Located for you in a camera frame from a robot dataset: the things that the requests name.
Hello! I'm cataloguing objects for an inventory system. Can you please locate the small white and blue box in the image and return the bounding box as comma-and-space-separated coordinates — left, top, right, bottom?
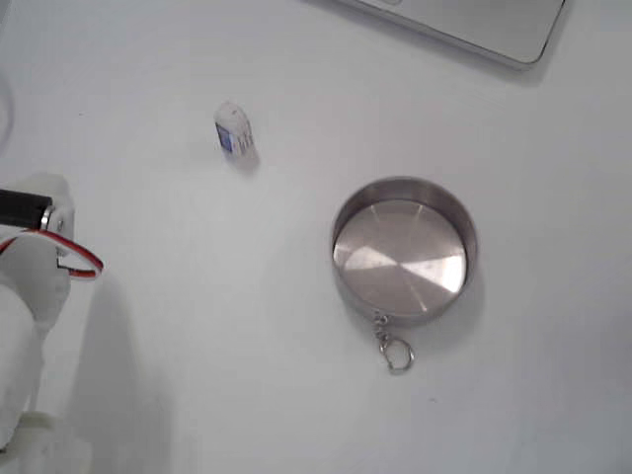
213, 100, 257, 162

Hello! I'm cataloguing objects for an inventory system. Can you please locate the round metal bowl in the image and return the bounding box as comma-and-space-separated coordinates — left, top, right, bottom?
331, 176, 480, 327

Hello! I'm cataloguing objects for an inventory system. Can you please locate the silver laptop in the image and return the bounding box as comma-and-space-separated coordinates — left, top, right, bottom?
305, 0, 569, 70

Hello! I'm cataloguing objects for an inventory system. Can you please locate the red white black servo cable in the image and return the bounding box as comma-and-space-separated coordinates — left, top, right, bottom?
0, 230, 106, 283

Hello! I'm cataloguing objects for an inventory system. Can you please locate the metal keyring with chain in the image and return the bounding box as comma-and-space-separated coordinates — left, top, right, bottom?
370, 309, 415, 375

